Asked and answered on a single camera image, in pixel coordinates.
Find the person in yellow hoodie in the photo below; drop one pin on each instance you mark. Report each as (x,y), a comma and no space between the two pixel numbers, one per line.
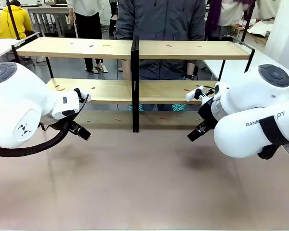
(13,21)

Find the person's right hand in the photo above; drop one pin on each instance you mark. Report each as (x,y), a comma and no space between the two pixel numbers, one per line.
(126,69)

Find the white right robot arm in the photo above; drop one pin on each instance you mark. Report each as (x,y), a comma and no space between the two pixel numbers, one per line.
(250,96)

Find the white side table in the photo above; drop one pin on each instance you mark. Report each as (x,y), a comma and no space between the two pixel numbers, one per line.
(0,48)

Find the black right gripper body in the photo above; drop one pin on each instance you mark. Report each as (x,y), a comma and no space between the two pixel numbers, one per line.
(207,113)

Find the person with purple scarf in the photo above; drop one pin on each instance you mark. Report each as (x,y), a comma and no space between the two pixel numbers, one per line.
(221,16)

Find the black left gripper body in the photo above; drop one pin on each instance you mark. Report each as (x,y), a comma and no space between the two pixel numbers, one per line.
(55,124)

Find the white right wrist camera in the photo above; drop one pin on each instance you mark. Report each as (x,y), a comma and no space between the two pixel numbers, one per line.
(192,94)

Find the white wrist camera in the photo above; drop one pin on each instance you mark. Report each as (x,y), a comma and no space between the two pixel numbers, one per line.
(80,96)
(192,94)

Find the grey floor plate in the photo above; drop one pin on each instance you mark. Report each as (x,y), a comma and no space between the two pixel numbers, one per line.
(103,69)

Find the black wristwatch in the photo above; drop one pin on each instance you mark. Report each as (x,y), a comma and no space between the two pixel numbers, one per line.
(189,77)

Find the white long table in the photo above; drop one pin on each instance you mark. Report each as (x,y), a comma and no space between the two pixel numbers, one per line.
(226,67)

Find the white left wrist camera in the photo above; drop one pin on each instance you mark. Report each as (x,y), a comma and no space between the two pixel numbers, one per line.
(80,96)

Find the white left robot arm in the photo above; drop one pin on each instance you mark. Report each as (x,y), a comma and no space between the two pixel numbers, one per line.
(17,101)

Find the person in white shirt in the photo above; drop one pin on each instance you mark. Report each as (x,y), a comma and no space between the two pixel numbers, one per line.
(88,26)

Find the white background table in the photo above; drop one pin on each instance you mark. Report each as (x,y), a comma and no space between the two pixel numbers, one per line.
(50,10)

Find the person in grey jacket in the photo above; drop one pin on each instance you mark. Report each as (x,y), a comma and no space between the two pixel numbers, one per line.
(159,21)

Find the black stand pole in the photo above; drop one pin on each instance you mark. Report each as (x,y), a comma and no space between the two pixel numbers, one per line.
(248,21)
(13,19)

